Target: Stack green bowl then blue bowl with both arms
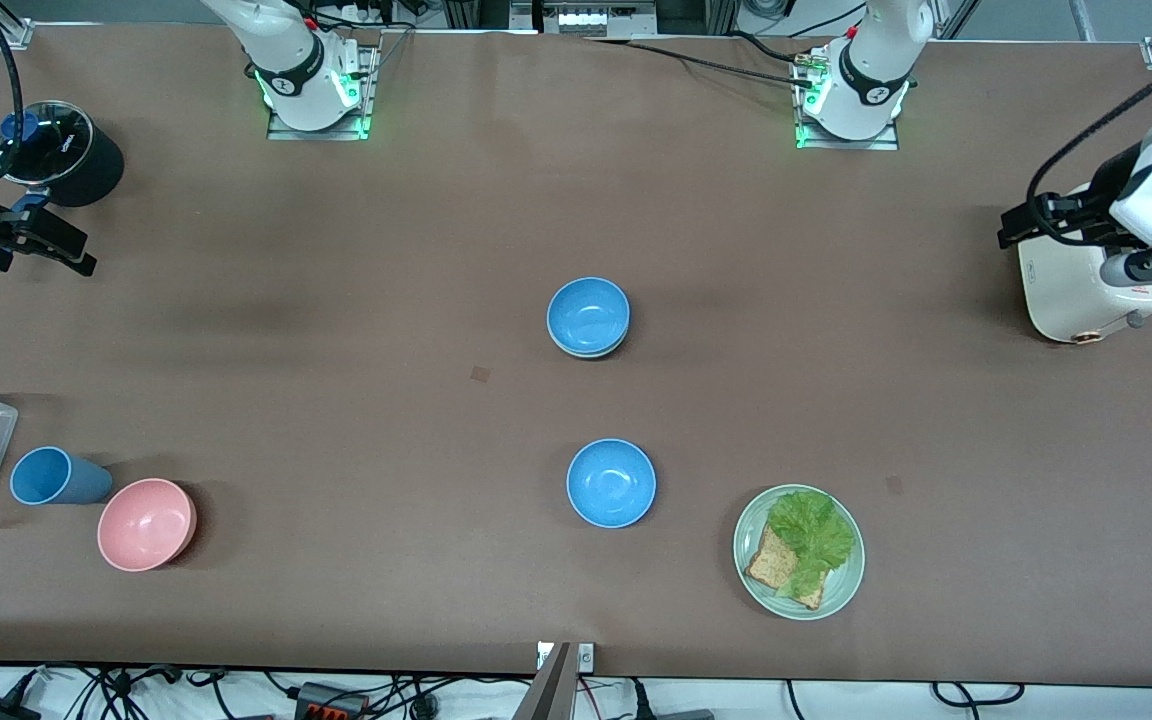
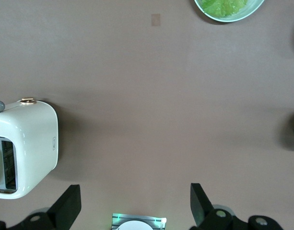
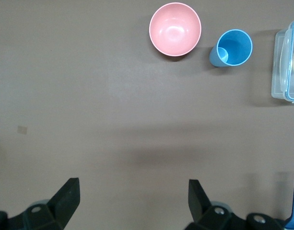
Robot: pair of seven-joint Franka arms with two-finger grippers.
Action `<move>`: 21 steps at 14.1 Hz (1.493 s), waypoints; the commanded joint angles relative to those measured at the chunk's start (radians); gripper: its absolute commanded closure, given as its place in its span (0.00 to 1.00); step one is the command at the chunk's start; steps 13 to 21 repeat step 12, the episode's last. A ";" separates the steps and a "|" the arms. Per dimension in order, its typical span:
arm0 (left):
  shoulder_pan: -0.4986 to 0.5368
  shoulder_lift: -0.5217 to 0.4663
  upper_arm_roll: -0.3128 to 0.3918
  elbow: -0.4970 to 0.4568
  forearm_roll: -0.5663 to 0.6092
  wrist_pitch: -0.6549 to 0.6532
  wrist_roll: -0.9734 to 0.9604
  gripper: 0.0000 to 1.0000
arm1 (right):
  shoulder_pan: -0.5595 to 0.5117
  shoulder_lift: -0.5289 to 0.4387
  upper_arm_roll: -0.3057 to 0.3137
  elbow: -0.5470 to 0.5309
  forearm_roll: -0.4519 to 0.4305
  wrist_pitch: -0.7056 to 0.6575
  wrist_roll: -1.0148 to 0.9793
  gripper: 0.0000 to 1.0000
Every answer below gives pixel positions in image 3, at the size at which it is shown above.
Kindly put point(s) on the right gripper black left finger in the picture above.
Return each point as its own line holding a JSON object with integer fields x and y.
{"x": 60, "y": 206}

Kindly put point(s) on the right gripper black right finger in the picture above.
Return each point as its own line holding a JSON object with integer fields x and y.
{"x": 204, "y": 215}

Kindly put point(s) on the clear plastic lidded container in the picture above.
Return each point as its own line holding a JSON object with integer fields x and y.
{"x": 281, "y": 72}

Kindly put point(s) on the brown tape square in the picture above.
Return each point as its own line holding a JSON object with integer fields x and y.
{"x": 22, "y": 129}

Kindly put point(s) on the pink bowl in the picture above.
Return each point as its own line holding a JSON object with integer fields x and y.
{"x": 175, "y": 30}

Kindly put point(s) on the blue plastic cup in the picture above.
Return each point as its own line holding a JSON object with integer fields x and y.
{"x": 234, "y": 47}

